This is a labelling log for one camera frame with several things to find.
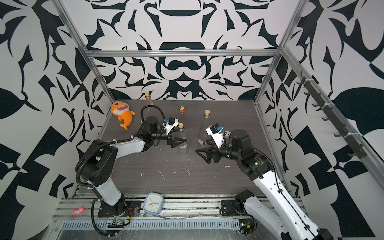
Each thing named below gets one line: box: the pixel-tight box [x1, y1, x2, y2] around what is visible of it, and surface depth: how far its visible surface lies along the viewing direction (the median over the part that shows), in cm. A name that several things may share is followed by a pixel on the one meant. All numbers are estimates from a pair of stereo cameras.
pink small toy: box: [70, 206, 86, 217], surface depth 75 cm
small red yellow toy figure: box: [179, 106, 186, 115], surface depth 110 cm
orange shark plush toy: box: [111, 100, 136, 130], surface depth 107 cm
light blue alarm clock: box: [142, 191, 164, 216], surface depth 75 cm
